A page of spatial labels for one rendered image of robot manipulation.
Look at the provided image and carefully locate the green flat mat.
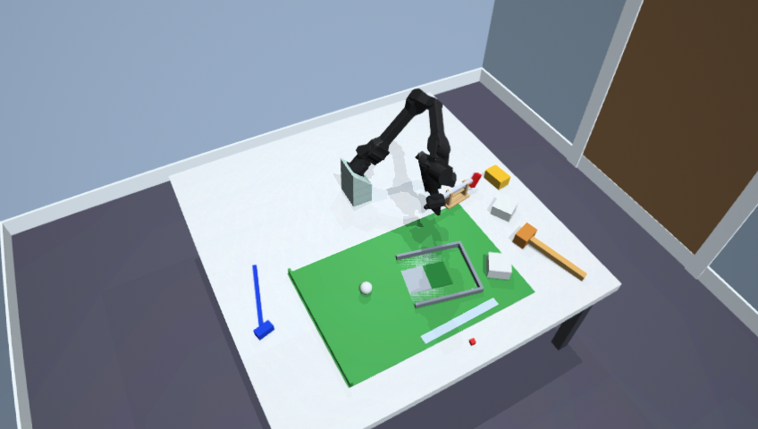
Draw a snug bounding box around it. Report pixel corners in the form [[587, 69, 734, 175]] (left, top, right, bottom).
[[293, 204, 535, 387]]

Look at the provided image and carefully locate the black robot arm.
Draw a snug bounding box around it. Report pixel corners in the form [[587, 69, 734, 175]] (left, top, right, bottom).
[[346, 88, 457, 188]]

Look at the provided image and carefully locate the yellow box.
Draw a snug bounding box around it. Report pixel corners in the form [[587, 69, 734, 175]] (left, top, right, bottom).
[[484, 164, 511, 189]]

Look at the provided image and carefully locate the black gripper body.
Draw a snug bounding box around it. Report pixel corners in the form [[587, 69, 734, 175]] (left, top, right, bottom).
[[421, 174, 446, 209]]

